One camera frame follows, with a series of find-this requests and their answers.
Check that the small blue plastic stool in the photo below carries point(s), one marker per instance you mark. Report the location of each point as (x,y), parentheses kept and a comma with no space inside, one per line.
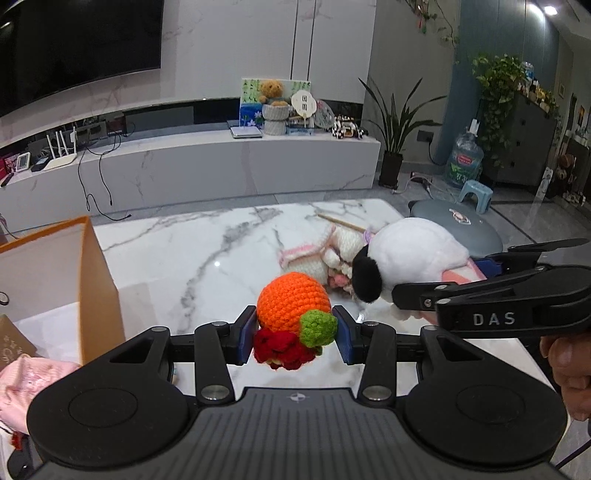
(482,193)

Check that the orange crochet fruit charm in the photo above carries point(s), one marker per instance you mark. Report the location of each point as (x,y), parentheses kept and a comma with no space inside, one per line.
(295,322)

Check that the panda plush pink striped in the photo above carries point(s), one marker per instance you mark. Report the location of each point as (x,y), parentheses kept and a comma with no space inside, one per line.
(411,250)

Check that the grey round stool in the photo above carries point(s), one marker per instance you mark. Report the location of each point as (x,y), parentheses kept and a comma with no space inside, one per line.
(463,222)

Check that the pink mini backpack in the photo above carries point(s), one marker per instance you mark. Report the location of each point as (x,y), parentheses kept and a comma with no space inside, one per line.
(22,380)

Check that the potted green plant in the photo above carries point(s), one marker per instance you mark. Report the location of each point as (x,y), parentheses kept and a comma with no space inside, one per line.
(394,126)

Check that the water jug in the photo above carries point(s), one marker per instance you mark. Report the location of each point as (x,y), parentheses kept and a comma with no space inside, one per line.
(464,162)

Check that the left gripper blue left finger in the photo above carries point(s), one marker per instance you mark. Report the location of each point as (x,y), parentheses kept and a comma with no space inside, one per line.
(247,327)

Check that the white marble tv cabinet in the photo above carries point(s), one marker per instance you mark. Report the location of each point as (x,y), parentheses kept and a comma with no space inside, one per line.
(152,172)

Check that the green landscape painting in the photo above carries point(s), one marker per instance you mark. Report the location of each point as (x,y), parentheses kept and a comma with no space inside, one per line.
(257,92)

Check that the climbing ivy plant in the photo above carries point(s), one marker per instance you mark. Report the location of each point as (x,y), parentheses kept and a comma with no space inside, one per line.
(496,43)

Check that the wooden stick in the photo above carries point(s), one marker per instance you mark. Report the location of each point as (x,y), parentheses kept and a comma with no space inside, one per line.
(343,223)

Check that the crochet bunny doll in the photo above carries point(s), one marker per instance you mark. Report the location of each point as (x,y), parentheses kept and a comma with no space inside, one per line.
(329,259)

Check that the round paper fan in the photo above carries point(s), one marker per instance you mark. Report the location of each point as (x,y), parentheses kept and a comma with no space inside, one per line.
(304,104)

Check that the large orange storage box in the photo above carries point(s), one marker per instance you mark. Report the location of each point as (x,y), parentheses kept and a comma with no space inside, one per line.
(56,288)

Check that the black television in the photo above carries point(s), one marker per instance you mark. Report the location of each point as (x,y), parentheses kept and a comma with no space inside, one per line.
(51,46)

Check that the white wifi router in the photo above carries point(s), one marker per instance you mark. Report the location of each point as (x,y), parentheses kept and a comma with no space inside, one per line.
(62,152)

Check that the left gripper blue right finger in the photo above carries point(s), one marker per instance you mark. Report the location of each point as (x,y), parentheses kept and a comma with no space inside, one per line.
(347,336)

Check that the teddy bear in pot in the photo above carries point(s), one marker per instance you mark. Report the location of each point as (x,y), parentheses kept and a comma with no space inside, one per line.
(275,108)

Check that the person right hand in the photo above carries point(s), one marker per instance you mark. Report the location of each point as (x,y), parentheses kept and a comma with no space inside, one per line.
(570,360)

